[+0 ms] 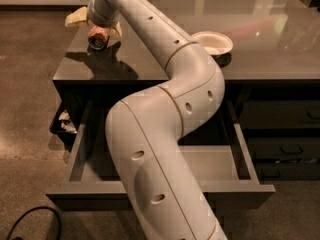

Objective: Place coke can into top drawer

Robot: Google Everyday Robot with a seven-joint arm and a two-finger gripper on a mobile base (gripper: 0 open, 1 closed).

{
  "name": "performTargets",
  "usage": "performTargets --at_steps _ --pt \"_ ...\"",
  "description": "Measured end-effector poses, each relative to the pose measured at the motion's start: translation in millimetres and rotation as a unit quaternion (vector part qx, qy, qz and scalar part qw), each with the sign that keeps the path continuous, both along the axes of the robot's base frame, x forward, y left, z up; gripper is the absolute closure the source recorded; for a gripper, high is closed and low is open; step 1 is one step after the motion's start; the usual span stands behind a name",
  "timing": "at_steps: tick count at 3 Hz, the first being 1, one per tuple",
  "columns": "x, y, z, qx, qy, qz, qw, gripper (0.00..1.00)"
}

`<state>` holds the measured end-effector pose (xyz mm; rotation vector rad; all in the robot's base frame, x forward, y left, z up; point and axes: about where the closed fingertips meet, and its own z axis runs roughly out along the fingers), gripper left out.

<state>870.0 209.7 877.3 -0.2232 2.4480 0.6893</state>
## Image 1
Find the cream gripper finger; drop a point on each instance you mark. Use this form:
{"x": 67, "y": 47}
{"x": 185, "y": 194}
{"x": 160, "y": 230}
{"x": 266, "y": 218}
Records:
{"x": 117, "y": 31}
{"x": 77, "y": 18}

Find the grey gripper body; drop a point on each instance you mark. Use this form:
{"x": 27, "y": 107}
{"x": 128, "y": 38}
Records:
{"x": 97, "y": 18}

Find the red coke can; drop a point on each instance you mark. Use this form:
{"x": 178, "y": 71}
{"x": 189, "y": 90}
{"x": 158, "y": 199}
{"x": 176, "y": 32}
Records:
{"x": 98, "y": 37}

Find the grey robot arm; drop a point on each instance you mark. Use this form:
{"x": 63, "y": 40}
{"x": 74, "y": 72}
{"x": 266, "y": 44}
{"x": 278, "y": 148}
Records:
{"x": 143, "y": 129}

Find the open grey top drawer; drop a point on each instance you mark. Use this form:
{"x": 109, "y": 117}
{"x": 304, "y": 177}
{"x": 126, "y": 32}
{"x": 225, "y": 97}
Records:
{"x": 217, "y": 155}

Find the white paper bowl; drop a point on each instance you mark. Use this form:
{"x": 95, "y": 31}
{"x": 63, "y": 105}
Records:
{"x": 213, "y": 42}

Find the crumpled paper trash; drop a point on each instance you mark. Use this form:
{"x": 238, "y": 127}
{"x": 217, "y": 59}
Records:
{"x": 66, "y": 123}

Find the black trash bin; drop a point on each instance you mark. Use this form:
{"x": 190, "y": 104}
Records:
{"x": 56, "y": 129}

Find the dark grey cabinet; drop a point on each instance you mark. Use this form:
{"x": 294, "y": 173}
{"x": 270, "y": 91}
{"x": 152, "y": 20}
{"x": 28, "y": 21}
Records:
{"x": 275, "y": 55}

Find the closed dark right drawers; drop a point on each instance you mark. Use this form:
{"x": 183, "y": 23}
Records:
{"x": 283, "y": 138}

